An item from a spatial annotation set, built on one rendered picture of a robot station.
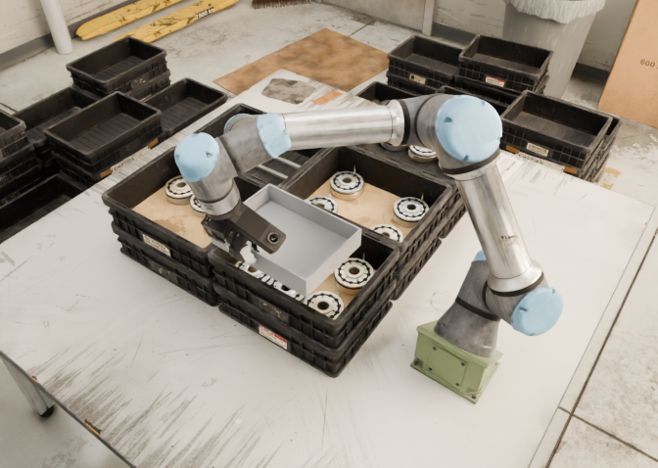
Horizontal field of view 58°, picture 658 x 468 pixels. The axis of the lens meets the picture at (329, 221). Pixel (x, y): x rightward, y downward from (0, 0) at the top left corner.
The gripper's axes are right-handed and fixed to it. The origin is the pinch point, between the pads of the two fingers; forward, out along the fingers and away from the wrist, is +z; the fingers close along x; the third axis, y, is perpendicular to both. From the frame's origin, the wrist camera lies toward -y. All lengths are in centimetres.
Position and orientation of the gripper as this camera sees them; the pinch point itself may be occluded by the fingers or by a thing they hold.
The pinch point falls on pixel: (257, 257)
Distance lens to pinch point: 128.8
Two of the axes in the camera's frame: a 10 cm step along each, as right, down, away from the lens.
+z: 1.5, 5.5, 8.2
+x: -5.2, 7.6, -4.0
